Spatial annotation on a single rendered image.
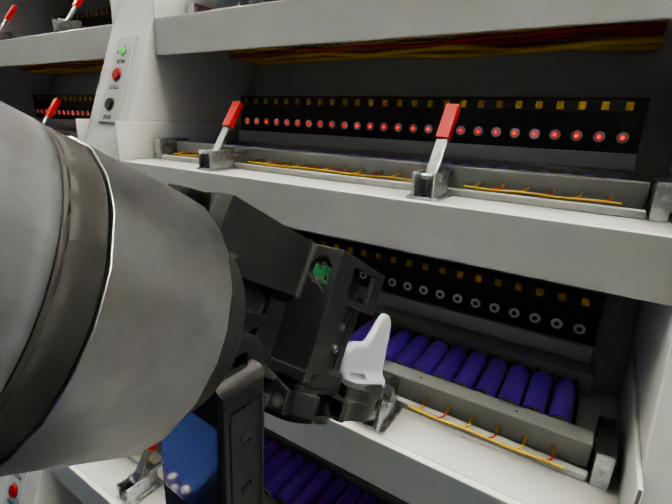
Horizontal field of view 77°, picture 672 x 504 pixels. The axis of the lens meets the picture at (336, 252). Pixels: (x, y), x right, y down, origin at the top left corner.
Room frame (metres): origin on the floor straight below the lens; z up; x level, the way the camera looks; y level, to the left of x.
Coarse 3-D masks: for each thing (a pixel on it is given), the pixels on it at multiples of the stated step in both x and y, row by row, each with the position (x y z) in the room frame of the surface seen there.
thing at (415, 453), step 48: (528, 336) 0.45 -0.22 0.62; (624, 384) 0.39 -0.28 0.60; (288, 432) 0.40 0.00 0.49; (336, 432) 0.37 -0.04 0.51; (432, 432) 0.35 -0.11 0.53; (624, 432) 0.33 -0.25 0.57; (384, 480) 0.35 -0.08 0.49; (432, 480) 0.32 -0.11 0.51; (480, 480) 0.31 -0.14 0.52; (528, 480) 0.31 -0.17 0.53; (576, 480) 0.31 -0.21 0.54; (624, 480) 0.29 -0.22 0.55
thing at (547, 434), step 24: (384, 360) 0.41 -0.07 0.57; (408, 384) 0.39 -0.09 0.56; (432, 384) 0.38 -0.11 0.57; (456, 384) 0.38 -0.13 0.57; (432, 408) 0.38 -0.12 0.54; (456, 408) 0.37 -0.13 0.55; (480, 408) 0.35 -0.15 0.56; (504, 408) 0.35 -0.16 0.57; (504, 432) 0.35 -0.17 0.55; (528, 432) 0.34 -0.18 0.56; (552, 432) 0.33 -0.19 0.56; (576, 432) 0.33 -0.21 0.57; (552, 456) 0.32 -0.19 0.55; (576, 456) 0.32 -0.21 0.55
